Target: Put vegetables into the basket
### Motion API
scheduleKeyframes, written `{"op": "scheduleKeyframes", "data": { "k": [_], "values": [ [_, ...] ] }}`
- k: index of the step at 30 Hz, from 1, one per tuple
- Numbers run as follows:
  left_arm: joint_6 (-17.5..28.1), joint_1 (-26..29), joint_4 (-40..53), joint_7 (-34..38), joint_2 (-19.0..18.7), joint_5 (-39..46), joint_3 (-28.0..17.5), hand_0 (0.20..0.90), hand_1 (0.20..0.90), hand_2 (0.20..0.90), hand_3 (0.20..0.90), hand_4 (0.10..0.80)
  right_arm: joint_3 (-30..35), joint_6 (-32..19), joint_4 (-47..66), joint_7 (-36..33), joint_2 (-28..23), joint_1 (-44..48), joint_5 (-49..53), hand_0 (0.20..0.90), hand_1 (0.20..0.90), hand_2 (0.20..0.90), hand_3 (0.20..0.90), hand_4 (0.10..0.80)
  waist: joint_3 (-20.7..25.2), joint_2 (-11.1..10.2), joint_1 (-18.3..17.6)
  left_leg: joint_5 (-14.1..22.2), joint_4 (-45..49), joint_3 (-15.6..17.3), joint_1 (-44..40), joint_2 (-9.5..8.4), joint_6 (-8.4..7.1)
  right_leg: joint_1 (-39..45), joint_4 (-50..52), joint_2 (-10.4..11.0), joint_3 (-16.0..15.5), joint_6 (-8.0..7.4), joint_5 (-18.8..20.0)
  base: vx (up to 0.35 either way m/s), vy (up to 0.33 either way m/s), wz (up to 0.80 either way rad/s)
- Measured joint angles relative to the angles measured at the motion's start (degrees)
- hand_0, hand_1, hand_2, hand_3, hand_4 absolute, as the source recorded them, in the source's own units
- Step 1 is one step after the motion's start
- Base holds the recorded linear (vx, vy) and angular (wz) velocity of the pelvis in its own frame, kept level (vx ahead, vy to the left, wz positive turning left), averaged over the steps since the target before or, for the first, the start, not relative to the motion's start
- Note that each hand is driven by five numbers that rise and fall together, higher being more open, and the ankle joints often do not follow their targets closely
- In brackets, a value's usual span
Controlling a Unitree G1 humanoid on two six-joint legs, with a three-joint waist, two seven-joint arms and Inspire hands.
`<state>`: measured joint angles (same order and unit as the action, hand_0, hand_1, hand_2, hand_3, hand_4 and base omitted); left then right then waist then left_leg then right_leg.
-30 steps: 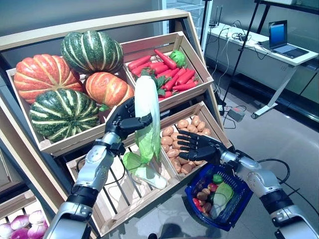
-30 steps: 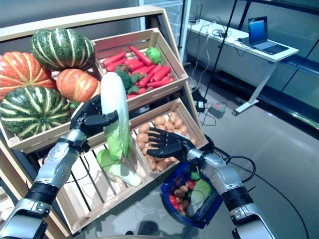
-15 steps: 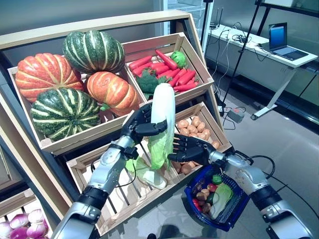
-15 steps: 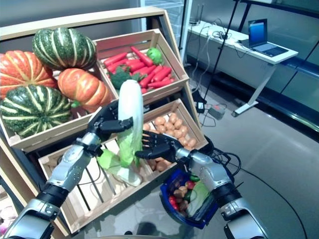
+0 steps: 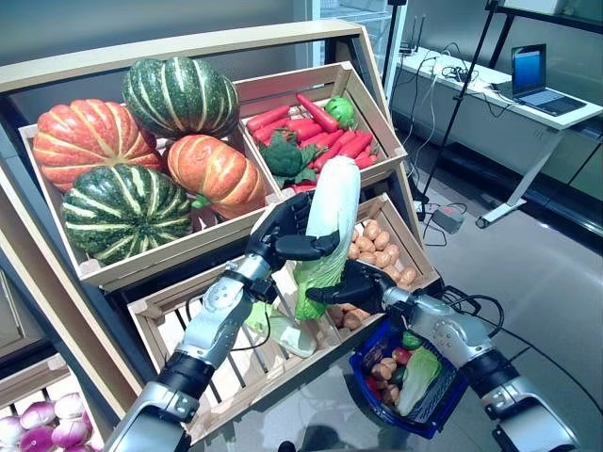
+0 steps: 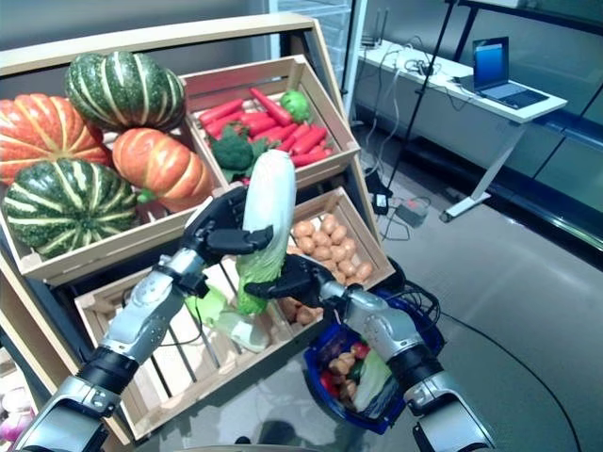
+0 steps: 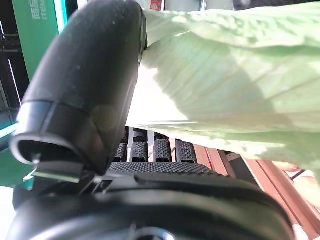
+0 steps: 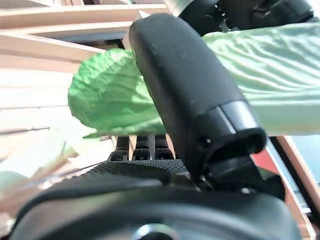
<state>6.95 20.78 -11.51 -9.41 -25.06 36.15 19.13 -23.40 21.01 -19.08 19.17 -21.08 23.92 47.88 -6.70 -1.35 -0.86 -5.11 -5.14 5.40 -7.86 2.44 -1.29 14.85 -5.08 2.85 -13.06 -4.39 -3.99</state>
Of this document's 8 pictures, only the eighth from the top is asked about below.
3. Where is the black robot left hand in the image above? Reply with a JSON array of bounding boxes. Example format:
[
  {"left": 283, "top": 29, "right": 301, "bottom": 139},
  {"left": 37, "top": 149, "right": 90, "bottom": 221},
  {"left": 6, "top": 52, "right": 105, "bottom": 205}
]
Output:
[{"left": 178, "top": 0, "right": 315, "bottom": 35}]

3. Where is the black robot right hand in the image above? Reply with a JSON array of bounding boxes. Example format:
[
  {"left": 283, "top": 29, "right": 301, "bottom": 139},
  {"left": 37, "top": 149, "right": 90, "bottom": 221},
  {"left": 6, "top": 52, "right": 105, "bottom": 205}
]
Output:
[{"left": 9, "top": 13, "right": 303, "bottom": 240}]

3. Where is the napa cabbage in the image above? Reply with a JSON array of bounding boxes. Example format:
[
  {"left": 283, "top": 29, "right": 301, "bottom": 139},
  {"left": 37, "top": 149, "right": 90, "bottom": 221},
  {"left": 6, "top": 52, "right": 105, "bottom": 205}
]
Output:
[
  {"left": 67, "top": 21, "right": 320, "bottom": 140},
  {"left": 0, "top": 129, "right": 78, "bottom": 201}
]

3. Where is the wooden display rack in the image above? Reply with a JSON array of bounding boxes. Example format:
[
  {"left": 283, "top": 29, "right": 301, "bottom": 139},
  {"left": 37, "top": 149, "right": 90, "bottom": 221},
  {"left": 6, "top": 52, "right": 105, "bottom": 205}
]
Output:
[{"left": 0, "top": 0, "right": 181, "bottom": 33}]

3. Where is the wooden slatted crate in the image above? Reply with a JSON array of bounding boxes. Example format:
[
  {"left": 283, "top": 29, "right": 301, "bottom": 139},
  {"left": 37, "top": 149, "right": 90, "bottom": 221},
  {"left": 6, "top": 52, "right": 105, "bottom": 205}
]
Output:
[{"left": 0, "top": 33, "right": 317, "bottom": 238}]

